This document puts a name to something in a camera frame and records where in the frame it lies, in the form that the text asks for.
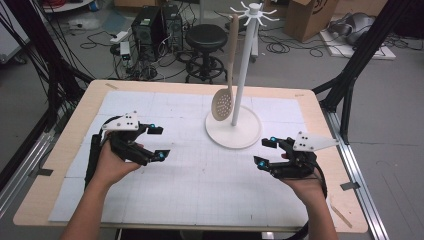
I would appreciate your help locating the aluminium rail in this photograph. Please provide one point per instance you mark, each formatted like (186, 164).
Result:
(23, 170)
(360, 173)

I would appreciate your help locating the white cabinet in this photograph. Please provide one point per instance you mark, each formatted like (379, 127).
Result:
(10, 40)

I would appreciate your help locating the beige masking tape strip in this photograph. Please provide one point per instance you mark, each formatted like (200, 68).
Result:
(299, 95)
(111, 86)

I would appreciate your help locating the white adapter box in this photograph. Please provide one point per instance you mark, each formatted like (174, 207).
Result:
(125, 49)

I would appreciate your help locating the white round table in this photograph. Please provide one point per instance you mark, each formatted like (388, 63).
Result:
(66, 6)

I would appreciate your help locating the beige slotted spoon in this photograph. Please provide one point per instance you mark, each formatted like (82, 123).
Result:
(222, 103)

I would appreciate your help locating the slim black computer tower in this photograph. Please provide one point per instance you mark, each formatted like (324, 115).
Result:
(173, 30)

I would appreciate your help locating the person's right hand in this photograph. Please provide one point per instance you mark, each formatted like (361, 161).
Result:
(308, 190)

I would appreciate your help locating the white grid mat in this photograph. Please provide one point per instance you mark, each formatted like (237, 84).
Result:
(200, 186)

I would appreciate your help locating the printed cardboard box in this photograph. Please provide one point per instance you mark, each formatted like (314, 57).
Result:
(306, 20)

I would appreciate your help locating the black tape piece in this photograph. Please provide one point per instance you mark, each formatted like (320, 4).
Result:
(45, 172)
(350, 186)

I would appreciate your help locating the grey device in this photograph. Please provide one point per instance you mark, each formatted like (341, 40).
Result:
(356, 26)

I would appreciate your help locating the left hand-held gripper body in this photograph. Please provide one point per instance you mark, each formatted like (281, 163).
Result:
(123, 123)

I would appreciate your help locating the person's left hand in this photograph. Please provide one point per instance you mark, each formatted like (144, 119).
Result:
(111, 168)

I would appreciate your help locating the large black computer tower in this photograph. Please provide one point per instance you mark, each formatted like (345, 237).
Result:
(146, 33)

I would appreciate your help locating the white power strip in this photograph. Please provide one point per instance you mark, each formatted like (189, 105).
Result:
(119, 36)

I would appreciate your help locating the black round stool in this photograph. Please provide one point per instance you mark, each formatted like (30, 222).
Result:
(206, 36)

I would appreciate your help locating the plain cardboard box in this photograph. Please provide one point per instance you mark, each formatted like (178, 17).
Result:
(136, 2)

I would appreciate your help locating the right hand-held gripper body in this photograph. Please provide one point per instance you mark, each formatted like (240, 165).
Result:
(311, 141)

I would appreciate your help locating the white hook stand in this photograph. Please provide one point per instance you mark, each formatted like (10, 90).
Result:
(245, 66)

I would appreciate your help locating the white foam board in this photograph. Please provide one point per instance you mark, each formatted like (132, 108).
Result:
(366, 51)

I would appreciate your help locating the black metal frame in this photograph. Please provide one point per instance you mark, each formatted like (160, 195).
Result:
(363, 53)
(40, 43)

